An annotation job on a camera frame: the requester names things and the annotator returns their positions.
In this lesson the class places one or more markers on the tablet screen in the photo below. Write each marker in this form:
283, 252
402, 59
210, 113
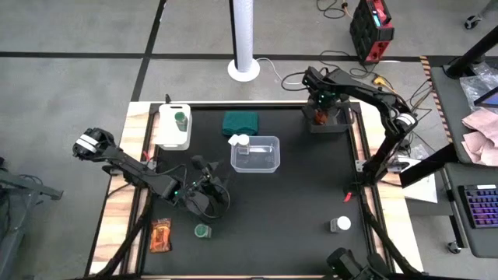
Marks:
489, 99

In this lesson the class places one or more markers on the clear plastic bag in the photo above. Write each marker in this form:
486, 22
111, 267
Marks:
472, 83

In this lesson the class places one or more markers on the black stand pole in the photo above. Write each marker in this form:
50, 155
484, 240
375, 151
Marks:
472, 52

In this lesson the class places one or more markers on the white pole with round base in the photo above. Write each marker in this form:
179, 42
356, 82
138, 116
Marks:
243, 70

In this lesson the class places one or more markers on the green-lid spice jar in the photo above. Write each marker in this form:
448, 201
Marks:
201, 231
180, 116

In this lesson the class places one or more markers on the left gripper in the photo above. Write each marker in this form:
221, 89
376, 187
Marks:
204, 192

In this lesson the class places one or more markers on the black caster wheel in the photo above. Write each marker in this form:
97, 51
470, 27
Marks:
453, 247

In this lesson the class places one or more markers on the grey metal stand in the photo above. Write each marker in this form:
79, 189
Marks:
23, 184

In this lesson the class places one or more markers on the grey chair leg with caster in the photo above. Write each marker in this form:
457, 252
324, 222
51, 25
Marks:
472, 22

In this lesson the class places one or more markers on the red tag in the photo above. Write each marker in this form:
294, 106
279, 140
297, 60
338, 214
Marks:
146, 155
348, 197

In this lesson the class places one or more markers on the black diagonal bar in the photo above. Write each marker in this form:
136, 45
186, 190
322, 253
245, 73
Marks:
428, 167

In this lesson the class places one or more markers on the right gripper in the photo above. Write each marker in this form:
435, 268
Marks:
325, 100

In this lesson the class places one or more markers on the black rounded device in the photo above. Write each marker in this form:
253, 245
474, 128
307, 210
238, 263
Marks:
350, 266

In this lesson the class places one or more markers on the black aluminium table frame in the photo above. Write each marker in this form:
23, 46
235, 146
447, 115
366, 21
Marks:
272, 104

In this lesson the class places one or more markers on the dark grey bin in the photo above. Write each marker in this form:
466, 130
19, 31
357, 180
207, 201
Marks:
330, 128

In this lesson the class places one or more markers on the backlit keyboard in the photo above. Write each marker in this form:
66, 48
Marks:
480, 206

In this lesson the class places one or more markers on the orange spice packet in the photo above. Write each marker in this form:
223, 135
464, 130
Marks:
321, 117
160, 235

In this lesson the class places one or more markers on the red and black crate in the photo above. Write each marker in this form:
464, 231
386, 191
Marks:
365, 31

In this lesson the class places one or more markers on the white paper sheet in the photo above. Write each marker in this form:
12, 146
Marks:
424, 192

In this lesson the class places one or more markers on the grey desk with striped edge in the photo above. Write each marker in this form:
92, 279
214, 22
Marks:
447, 101

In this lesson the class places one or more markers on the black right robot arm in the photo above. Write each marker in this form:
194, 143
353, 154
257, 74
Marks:
373, 93

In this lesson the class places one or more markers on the dark keyboard desk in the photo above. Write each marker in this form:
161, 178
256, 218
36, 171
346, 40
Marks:
467, 241

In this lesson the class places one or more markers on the white plastic bin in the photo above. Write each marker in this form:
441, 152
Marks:
171, 134

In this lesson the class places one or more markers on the folded green cloth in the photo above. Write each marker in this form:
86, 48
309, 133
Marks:
240, 123

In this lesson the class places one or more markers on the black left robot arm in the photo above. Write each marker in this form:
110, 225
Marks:
128, 169

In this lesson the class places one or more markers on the white-lid spice jar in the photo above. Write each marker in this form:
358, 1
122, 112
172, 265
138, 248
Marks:
243, 140
343, 223

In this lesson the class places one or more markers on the clear plastic bin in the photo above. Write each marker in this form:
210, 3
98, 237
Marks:
260, 159

